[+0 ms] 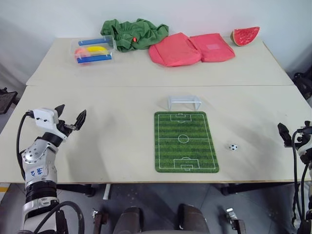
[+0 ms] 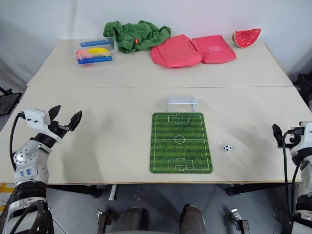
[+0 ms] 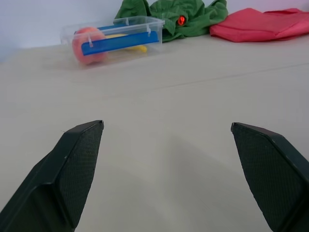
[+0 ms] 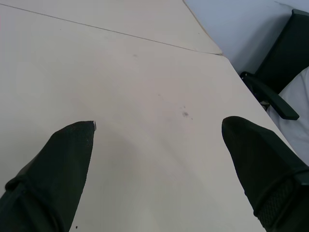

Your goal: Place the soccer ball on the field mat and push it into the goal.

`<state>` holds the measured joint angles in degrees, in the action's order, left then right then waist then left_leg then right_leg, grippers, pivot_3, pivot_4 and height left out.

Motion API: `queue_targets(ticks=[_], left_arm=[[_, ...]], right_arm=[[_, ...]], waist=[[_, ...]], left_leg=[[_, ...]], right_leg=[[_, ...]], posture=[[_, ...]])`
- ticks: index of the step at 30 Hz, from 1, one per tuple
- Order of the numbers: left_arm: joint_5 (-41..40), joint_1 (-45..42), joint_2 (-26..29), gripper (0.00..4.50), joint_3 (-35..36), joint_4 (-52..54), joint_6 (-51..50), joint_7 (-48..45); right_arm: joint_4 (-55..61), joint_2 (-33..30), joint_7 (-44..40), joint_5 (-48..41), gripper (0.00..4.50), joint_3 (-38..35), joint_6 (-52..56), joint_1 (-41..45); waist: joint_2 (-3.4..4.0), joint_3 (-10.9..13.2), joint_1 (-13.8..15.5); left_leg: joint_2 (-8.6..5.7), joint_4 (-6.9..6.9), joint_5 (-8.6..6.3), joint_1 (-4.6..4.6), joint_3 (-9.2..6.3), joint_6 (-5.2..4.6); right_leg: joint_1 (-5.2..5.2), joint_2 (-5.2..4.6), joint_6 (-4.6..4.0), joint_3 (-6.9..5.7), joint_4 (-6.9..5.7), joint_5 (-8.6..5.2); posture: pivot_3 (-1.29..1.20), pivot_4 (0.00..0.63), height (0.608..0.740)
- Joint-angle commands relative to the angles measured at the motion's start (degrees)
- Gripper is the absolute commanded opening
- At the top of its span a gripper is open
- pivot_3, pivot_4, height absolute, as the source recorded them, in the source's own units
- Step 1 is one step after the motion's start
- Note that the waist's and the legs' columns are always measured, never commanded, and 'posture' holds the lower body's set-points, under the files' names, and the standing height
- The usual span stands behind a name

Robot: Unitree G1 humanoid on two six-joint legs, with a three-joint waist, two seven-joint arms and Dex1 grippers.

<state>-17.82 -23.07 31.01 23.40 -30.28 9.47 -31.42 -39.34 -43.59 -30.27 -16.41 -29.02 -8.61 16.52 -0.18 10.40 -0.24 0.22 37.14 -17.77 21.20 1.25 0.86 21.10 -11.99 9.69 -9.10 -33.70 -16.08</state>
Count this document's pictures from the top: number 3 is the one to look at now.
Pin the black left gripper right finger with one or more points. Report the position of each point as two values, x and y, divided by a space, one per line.
272 174

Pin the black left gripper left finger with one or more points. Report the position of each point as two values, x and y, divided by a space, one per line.
55 183

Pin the red peach fruit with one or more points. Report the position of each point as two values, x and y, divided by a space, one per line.
88 46

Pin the red cloth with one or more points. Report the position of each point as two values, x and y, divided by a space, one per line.
260 24

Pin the clear plastic storage box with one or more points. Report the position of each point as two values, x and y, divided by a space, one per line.
113 41

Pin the yellow banana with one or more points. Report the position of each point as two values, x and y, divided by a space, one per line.
135 47

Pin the green cloth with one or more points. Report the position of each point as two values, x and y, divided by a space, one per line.
179 18

